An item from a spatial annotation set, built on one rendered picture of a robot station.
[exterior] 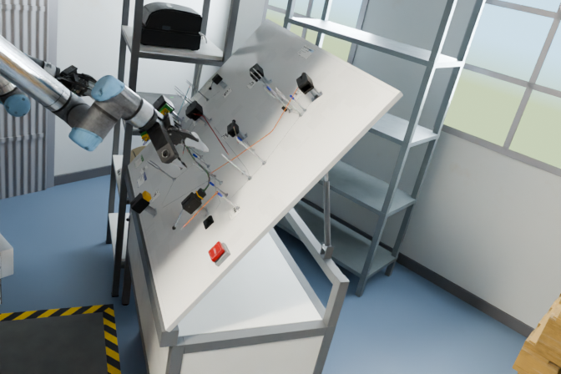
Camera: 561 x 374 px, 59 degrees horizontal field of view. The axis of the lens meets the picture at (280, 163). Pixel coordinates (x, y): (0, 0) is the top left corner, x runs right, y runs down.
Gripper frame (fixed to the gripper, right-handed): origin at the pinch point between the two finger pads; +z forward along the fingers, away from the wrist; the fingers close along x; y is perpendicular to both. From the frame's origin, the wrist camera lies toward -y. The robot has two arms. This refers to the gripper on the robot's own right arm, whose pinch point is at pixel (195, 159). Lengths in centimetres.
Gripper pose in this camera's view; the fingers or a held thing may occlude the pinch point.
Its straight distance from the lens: 148.6
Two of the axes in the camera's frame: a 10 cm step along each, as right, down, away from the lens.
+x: -7.8, 5.8, 2.2
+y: -2.8, -6.5, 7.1
